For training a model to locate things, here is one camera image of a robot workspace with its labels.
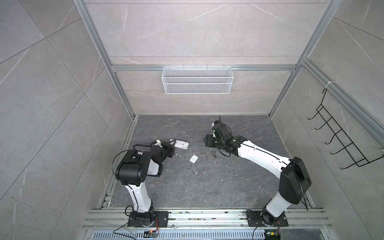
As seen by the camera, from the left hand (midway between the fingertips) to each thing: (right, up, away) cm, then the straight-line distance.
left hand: (177, 136), depth 92 cm
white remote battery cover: (+10, -15, +3) cm, 18 cm away
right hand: (+18, -1, -6) cm, 19 cm away
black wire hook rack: (+77, -7, -34) cm, 85 cm away
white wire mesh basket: (+12, +38, +9) cm, 41 cm away
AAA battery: (+24, -12, +4) cm, 27 cm away
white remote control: (+3, -5, 0) cm, 6 cm away
